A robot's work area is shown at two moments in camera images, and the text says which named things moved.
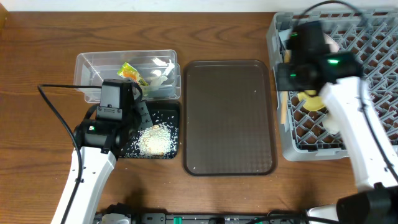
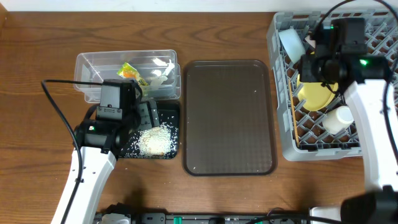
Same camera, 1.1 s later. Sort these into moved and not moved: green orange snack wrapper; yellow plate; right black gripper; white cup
Moved: right black gripper
Not moved: green orange snack wrapper; yellow plate; white cup
